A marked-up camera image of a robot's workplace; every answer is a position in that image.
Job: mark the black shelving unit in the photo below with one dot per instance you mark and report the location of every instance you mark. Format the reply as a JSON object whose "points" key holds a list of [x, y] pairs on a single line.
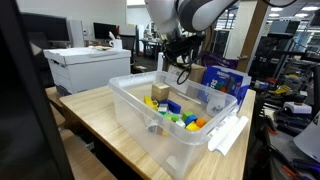
{"points": [[283, 46]]}

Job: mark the white cardboard file box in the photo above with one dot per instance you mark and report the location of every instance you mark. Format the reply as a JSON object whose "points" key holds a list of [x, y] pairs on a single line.
{"points": [[86, 68]]}

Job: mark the ceiling light panel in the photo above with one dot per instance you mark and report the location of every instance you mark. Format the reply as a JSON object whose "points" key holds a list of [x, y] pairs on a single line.
{"points": [[310, 8]]}

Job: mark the clear plastic storage bin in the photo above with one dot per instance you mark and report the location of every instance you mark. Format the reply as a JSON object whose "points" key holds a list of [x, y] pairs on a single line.
{"points": [[173, 143]]}

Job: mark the low wooden side desk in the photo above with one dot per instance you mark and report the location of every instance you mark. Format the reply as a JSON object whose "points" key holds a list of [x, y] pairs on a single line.
{"points": [[83, 156]]}

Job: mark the blue Oreo cookie box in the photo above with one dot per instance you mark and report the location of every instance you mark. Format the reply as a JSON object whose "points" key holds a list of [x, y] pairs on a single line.
{"points": [[223, 78]]}

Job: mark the wide black desktop monitor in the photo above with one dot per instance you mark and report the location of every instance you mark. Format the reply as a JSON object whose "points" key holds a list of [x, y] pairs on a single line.
{"points": [[104, 30]]}

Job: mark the plain wooden cube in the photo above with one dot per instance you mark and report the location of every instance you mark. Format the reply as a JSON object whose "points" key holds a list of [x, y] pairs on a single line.
{"points": [[160, 90]]}

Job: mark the orange toy block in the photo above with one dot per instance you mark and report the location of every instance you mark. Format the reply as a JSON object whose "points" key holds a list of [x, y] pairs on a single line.
{"points": [[200, 122]]}

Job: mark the wooden pillar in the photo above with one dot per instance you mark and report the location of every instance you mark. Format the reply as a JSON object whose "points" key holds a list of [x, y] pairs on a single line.
{"points": [[253, 33]]}

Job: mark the grey clear toy piece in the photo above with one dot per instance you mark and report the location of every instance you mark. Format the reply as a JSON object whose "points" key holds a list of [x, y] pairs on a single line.
{"points": [[152, 126]]}

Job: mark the large yellow toy block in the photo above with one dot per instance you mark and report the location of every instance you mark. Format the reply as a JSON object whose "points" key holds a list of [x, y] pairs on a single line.
{"points": [[150, 102]]}

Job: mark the white mug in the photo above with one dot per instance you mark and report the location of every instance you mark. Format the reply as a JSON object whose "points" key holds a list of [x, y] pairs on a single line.
{"points": [[117, 44]]}

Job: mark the white curved shell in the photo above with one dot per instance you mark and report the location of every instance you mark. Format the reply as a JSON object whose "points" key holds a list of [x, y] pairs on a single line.
{"points": [[310, 140]]}

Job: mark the dark green toy block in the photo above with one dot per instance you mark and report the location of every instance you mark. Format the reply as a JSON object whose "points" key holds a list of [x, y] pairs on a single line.
{"points": [[187, 115]]}

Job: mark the white device with black top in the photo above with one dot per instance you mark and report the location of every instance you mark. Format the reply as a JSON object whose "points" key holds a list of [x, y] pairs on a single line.
{"points": [[297, 108]]}

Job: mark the white toy block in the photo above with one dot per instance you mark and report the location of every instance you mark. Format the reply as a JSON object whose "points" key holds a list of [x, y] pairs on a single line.
{"points": [[163, 108], [180, 123]]}

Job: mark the thin white stick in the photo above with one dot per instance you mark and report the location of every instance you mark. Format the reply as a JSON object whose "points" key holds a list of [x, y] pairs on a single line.
{"points": [[189, 98]]}

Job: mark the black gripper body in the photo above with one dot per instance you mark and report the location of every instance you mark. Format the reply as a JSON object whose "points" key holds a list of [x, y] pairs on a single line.
{"points": [[183, 48]]}

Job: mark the black Dell monitor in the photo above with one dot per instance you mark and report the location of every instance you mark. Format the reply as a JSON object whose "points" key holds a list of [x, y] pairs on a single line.
{"points": [[20, 100]]}

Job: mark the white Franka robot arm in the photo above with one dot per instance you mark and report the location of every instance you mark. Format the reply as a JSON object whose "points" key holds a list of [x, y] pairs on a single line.
{"points": [[200, 13]]}

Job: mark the purple mini eggs bag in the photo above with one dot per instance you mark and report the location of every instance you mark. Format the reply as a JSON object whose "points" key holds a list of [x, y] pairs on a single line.
{"points": [[220, 60]]}

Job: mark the small blue toy block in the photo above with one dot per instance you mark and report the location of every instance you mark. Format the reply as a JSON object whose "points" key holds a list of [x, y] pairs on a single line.
{"points": [[191, 119]]}

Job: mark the yellow flat item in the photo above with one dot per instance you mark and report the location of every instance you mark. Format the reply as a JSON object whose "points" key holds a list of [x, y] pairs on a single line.
{"points": [[282, 90]]}

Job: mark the small yellow toy block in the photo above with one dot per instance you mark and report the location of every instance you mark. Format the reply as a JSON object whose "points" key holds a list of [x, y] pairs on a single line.
{"points": [[192, 126]]}

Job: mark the large blue toy block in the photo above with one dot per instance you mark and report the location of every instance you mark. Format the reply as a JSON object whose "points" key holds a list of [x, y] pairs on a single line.
{"points": [[174, 106]]}

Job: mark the translucent printed cup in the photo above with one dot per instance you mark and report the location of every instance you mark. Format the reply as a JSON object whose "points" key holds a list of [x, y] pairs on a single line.
{"points": [[215, 105]]}

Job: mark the black office chair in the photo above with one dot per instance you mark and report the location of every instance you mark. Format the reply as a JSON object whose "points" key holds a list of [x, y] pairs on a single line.
{"points": [[128, 46]]}

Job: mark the light green toy block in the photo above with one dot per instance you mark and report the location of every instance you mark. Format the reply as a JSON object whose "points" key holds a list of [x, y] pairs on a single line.
{"points": [[173, 117]]}

